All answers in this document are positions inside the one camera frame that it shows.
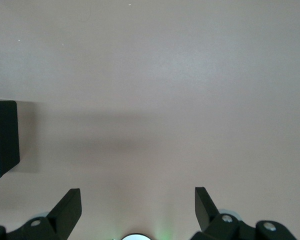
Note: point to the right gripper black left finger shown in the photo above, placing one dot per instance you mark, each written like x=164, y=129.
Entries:
x=62, y=215

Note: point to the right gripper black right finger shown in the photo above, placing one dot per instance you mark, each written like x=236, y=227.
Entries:
x=207, y=215

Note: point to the black rectangular plastic box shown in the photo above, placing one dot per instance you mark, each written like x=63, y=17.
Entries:
x=7, y=135

